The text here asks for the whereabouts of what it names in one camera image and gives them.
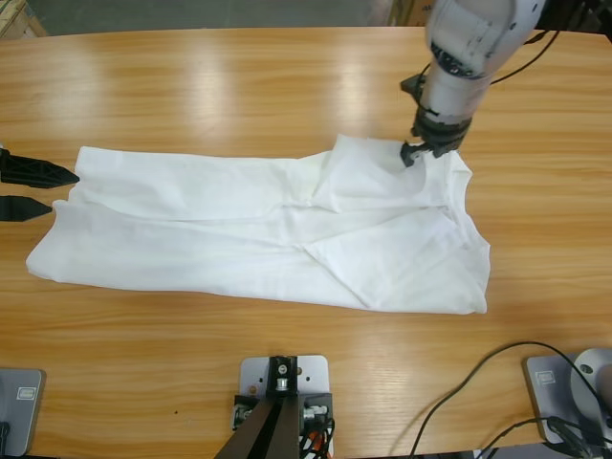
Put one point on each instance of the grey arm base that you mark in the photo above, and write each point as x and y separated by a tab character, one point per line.
550	401
24	421

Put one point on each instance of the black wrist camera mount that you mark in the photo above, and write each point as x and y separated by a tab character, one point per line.
413	86

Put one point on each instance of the black side bracket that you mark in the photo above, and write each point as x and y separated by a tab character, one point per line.
244	406
322	401

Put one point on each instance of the wooden crate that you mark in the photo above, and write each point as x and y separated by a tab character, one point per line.
19	16

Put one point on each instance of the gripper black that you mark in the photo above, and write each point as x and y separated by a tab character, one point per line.
442	136

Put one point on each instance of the black post clamp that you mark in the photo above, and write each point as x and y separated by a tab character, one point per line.
289	387

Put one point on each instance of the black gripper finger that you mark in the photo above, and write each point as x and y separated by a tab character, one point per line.
24	208
38	172

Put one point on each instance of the white t-shirt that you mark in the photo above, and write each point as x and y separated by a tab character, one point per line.
215	239

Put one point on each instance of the cardboard box with AUX print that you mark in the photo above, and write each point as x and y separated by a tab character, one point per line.
420	12

